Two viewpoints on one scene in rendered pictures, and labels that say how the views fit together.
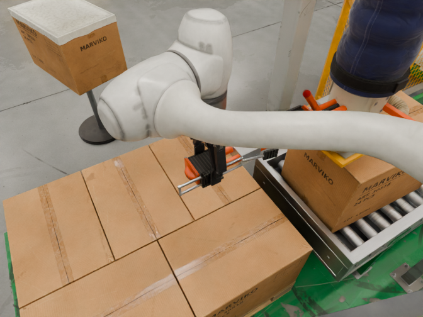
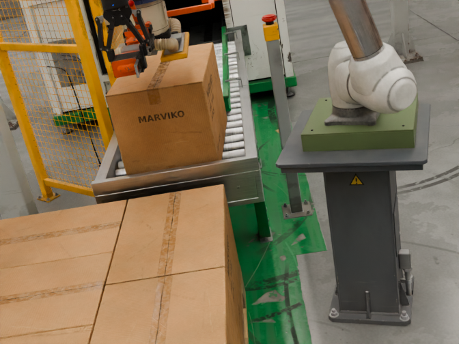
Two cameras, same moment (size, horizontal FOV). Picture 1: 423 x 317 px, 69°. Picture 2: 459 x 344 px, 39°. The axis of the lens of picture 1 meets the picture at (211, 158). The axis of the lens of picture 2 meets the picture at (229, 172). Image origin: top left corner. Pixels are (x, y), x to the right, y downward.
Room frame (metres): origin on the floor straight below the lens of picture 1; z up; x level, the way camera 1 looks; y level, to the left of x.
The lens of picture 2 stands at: (-0.72, 1.48, 1.70)
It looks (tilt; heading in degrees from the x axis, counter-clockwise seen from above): 25 degrees down; 304
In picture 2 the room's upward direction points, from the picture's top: 11 degrees counter-clockwise
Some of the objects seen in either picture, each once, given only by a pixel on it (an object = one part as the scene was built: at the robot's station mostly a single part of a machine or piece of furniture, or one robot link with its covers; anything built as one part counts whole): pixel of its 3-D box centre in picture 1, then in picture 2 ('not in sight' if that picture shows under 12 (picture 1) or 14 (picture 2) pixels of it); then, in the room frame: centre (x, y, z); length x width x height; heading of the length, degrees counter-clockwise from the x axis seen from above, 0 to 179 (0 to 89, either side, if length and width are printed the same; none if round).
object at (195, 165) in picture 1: (204, 165); (126, 64); (0.55, 0.02, 1.21); 0.08 x 0.07 x 0.05; 121
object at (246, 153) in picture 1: (245, 150); (133, 53); (0.62, -0.10, 1.21); 0.07 x 0.07 x 0.04; 31
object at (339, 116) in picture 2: not in sight; (356, 106); (0.08, -0.59, 0.84); 0.22 x 0.18 x 0.06; 95
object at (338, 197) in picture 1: (362, 156); (173, 108); (1.00, -0.73, 0.75); 0.60 x 0.40 x 0.40; 116
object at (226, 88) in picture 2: not in sight; (231, 59); (1.36, -1.88, 0.60); 1.60 x 0.10 x 0.09; 120
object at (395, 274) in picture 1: (408, 278); (296, 208); (0.69, -1.18, 0.01); 0.15 x 0.15 x 0.03; 30
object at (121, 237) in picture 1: (154, 242); (90, 336); (0.75, 0.30, 0.34); 1.20 x 1.00 x 0.40; 120
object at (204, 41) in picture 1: (201, 55); not in sight; (0.54, 0.02, 1.56); 0.13 x 0.11 x 0.16; 140
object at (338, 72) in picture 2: not in sight; (352, 72); (0.07, -0.57, 0.98); 0.18 x 0.16 x 0.22; 140
